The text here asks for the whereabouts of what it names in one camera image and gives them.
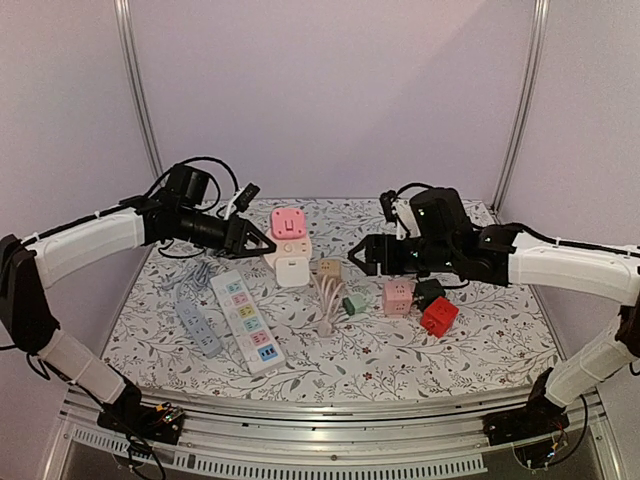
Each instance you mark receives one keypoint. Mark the dark green cube socket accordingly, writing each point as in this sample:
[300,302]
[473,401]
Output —
[426,292]

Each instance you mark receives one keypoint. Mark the pink cube socket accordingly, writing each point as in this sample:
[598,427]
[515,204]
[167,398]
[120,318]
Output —
[397,297]

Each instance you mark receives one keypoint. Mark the beige cube socket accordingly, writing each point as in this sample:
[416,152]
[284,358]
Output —
[330,268]

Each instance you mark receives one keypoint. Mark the pink round socket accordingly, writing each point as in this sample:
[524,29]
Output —
[288,248]

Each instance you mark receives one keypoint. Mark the white colourful power strip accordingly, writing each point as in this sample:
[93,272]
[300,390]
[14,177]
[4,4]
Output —
[259,348]

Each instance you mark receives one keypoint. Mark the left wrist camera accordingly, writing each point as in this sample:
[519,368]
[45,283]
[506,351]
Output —
[239,202]

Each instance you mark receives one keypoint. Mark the left aluminium frame post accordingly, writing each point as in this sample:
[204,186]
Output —
[126,33]

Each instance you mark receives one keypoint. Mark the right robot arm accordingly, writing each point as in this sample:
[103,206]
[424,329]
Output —
[434,234]

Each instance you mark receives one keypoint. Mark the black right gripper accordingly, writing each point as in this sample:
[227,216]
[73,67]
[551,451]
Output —
[383,256]

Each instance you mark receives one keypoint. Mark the pink heart adapter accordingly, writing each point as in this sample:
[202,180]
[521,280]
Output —
[288,223]

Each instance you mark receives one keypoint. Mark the aluminium frame post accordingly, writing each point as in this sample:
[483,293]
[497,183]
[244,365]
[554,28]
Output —
[126,33]
[531,70]

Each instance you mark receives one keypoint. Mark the red cube socket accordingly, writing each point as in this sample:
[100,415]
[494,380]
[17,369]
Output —
[439,316]

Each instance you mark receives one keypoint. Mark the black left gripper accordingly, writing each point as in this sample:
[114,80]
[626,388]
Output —
[236,238]

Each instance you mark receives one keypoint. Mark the green cube adapter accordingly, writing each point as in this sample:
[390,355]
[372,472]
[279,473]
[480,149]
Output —
[354,304]

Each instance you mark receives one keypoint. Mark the grey-blue power strip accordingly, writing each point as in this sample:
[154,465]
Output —
[198,327]

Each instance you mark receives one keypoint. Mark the right aluminium frame post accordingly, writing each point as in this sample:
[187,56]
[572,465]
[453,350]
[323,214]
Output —
[531,70]

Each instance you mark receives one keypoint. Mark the floral table mat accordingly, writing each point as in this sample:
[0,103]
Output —
[499,339]

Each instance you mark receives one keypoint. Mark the white adapter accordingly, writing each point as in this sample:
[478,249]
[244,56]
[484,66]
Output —
[292,271]

